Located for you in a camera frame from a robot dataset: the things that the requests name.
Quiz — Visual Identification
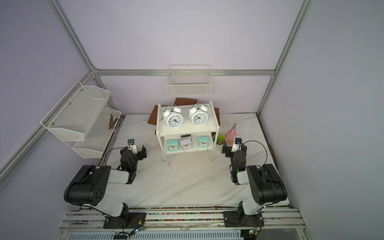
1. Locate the mint green alarm clock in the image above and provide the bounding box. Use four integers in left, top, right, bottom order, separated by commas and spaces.
167, 140, 180, 152
198, 136, 209, 148

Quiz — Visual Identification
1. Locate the clear square alarm clock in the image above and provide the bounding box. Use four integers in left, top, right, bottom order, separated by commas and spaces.
181, 134, 192, 140
180, 138, 193, 151

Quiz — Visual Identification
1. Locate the white twin-bell alarm clock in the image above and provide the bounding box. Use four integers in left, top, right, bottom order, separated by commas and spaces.
163, 105, 184, 128

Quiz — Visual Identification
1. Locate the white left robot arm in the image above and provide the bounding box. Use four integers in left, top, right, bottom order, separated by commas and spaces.
64, 146, 147, 218

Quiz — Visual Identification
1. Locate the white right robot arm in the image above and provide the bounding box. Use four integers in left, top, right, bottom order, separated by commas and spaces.
222, 144, 288, 220

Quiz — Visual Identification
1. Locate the white two-tier shelf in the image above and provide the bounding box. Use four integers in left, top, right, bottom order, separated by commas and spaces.
156, 101, 220, 166

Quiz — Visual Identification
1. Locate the green succulent in white pot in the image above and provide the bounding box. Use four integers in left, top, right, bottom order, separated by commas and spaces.
213, 134, 226, 146

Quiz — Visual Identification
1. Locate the pink spray bottle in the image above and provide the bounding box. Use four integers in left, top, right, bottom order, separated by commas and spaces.
225, 123, 237, 147

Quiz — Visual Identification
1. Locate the brown wooden step stand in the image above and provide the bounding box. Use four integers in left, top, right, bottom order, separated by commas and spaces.
148, 98, 220, 136

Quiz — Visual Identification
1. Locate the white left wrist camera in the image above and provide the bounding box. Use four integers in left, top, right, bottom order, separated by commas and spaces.
128, 139, 138, 155

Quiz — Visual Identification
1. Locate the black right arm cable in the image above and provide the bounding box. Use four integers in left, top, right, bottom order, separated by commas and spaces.
241, 140, 283, 193

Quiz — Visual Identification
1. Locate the white mesh lower wall bin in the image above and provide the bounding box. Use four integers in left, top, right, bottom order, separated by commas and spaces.
65, 108, 121, 159

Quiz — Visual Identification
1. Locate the white mesh wall bin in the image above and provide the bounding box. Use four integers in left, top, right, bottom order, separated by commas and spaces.
40, 82, 110, 142
65, 108, 121, 159

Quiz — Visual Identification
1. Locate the white mesh upper wall bin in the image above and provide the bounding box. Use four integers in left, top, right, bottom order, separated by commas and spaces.
40, 82, 110, 142

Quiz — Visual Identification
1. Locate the white wire wall basket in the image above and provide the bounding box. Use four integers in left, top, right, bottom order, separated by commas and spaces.
167, 65, 212, 97

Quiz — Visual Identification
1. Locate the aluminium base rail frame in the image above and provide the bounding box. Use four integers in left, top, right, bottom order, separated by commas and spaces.
56, 206, 311, 240

